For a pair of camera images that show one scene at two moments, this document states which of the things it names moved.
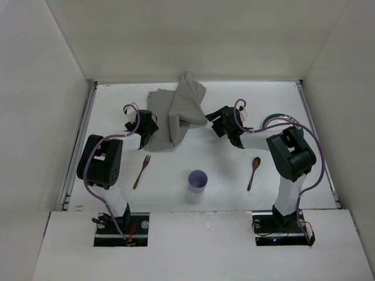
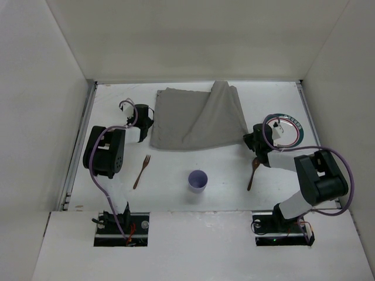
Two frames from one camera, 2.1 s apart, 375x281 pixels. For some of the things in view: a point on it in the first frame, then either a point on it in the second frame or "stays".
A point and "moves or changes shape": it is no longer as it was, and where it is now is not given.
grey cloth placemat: [176, 110] moves or changes shape
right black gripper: [220, 122] -> [252, 141]
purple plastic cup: [197, 181] stays
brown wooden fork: [145, 164] stays
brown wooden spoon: [255, 164] stays
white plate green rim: [278, 118] stays
